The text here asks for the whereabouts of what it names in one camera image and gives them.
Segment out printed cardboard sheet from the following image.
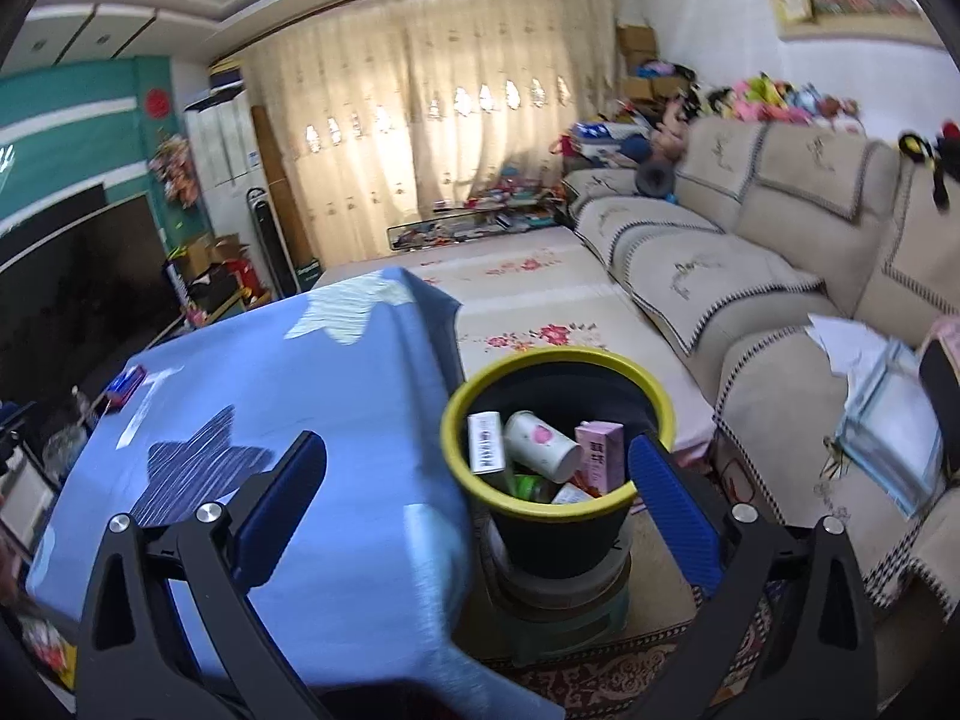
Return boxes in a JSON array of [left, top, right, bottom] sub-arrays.
[[712, 435, 758, 511]]

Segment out blue star print tablecloth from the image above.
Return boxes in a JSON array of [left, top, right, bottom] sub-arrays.
[[26, 266, 567, 720]]

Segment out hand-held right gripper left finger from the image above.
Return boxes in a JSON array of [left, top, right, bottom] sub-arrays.
[[75, 431, 331, 720]]

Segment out red blue packet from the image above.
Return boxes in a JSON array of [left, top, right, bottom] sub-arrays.
[[105, 366, 147, 402]]

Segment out dark round cushion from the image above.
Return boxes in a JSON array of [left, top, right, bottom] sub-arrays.
[[636, 159, 676, 197]]

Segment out open cardboard box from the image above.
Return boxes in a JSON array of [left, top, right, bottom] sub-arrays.
[[184, 234, 248, 271]]

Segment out beige embroidered curtains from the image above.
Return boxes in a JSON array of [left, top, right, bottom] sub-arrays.
[[244, 0, 631, 263]]

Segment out artificial flower decoration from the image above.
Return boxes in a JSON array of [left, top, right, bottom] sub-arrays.
[[150, 131, 200, 207]]

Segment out white standing air conditioner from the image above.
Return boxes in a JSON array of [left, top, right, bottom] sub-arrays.
[[184, 86, 267, 200]]

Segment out pink backpack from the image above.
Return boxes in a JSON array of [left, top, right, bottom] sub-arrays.
[[919, 319, 960, 481]]

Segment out white loose papers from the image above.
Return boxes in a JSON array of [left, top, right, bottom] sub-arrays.
[[806, 315, 890, 376]]

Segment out black tower fan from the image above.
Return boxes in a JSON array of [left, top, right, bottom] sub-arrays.
[[246, 186, 297, 297]]

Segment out cardboard box stack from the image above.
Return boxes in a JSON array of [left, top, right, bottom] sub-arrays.
[[615, 25, 661, 102]]

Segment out white drawer unit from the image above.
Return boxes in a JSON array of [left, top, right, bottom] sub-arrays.
[[0, 457, 61, 556]]

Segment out white cup with pink print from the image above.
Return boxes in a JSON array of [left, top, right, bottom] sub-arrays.
[[502, 410, 582, 482]]

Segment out black bin with yellow rim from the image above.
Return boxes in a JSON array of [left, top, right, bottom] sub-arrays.
[[441, 349, 672, 578]]

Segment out black flat television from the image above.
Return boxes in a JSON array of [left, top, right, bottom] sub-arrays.
[[0, 191, 181, 406]]

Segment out blue star print pillow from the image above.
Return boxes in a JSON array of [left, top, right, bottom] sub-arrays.
[[570, 120, 646, 162]]

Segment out pile of plush toys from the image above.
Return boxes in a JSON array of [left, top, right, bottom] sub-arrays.
[[652, 64, 863, 136]]

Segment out glass low table with books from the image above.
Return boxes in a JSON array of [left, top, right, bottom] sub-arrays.
[[386, 199, 578, 252]]

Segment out red box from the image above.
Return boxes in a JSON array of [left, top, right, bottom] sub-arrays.
[[223, 259, 271, 299]]

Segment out black plush toy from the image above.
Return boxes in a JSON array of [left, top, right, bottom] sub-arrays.
[[898, 120, 960, 207]]

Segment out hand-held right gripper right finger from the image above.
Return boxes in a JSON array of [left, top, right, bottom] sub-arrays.
[[628, 435, 878, 720]]

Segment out beige sofa with deer covers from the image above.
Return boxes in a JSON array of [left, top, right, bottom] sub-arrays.
[[562, 120, 960, 706]]

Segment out green plastic stool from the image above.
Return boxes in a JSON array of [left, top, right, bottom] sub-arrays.
[[487, 562, 638, 665]]

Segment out pink carton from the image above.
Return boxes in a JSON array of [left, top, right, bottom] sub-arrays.
[[574, 420, 627, 496]]

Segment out blue zip file bag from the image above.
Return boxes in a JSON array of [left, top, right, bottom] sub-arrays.
[[836, 341, 946, 518]]

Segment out long white box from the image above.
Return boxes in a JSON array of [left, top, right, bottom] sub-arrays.
[[466, 411, 505, 475]]

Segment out grey paint bucket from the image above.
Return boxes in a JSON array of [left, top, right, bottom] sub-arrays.
[[484, 517, 635, 605]]

